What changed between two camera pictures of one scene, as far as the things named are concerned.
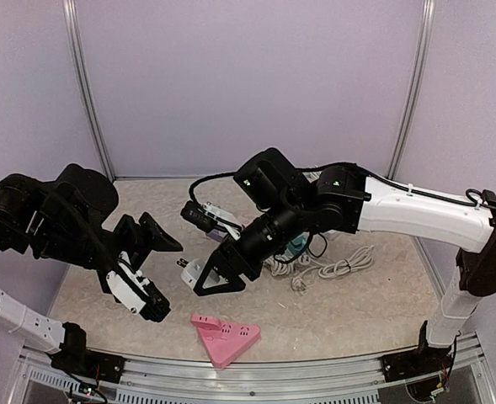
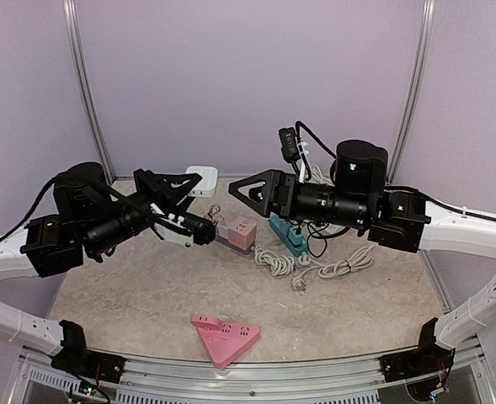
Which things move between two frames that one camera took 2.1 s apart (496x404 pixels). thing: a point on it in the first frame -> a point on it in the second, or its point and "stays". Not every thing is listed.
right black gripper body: x=252 y=262 -> x=288 y=181
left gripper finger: x=157 y=238 -> x=178 y=194
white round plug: x=304 y=259 stays
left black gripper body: x=138 y=245 -> x=145 y=181
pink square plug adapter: x=204 y=321 stays
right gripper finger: x=235 y=283 -> x=263 y=209
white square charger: x=191 y=269 -> x=206 y=188
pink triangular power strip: x=226 y=343 stays
